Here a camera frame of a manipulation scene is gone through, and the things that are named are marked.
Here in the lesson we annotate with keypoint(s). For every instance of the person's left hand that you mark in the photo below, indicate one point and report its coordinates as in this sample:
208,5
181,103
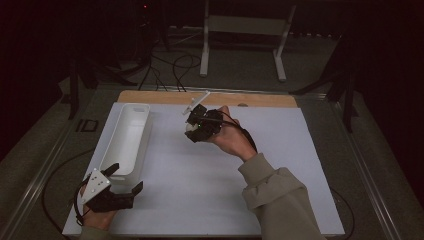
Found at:
96,220

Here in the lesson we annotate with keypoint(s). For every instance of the white table mat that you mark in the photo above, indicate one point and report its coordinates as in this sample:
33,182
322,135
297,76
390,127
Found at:
186,186

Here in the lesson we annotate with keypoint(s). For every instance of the black tripod stand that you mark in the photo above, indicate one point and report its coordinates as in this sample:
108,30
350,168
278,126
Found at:
348,100
74,90

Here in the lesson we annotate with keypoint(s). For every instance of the white metal stand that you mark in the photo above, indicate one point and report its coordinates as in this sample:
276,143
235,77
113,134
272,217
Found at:
246,25

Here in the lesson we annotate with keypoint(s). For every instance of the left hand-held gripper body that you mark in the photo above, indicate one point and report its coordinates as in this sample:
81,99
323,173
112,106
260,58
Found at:
96,187

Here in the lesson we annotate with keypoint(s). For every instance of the white plastic bin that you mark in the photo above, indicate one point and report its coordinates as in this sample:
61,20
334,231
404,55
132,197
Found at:
128,140

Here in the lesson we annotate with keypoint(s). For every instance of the black rectangular floor bracket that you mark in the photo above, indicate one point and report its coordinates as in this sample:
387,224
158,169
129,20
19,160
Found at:
87,125

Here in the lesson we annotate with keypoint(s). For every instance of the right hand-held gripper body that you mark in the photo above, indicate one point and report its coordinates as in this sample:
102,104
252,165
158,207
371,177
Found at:
208,125

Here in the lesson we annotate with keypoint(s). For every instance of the person's right hand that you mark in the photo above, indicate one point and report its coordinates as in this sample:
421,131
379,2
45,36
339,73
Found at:
233,136

